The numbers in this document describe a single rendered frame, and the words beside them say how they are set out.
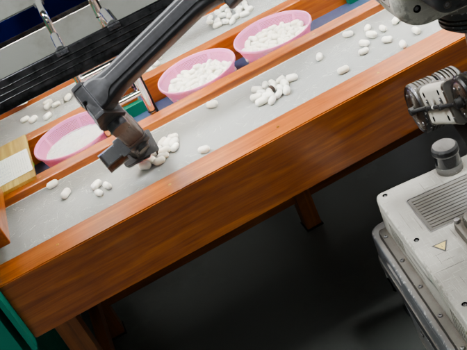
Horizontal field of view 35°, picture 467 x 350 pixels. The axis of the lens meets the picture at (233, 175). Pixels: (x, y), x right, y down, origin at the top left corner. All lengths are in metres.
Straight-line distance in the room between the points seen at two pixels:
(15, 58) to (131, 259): 2.35
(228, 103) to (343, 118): 0.40
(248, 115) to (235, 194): 0.28
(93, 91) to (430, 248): 0.90
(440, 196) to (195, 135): 0.68
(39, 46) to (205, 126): 2.07
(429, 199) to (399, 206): 0.08
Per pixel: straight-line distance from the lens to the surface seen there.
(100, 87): 1.36
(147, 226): 1.85
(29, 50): 4.06
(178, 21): 1.32
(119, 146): 1.86
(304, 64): 2.21
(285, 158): 1.89
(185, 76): 2.45
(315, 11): 2.64
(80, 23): 4.01
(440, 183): 2.01
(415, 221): 1.91
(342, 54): 2.19
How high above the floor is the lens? 1.69
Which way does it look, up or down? 31 degrees down
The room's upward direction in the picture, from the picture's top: 25 degrees counter-clockwise
